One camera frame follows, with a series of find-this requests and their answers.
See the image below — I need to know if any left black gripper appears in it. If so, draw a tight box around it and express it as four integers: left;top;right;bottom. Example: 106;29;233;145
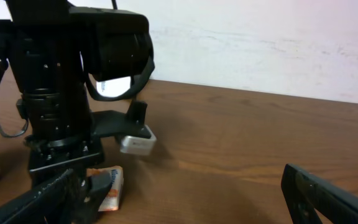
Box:
24;108;151;224

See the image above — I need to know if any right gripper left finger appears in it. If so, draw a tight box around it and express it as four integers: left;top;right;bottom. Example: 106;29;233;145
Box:
0;169;83;224

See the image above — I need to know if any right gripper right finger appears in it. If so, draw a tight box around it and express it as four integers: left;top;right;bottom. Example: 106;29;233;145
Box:
281;164;358;224

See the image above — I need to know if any orange Kleenex tissue pack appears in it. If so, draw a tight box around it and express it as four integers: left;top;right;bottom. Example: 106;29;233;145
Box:
86;166;124;212

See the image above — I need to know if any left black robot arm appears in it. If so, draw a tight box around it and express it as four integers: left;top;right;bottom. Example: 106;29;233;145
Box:
0;0;155;223

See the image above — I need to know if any white barcode scanner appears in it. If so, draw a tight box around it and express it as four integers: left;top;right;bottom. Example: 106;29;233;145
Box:
96;77;131;98

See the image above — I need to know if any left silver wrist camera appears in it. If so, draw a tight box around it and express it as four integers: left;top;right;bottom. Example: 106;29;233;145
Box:
120;125;157;156

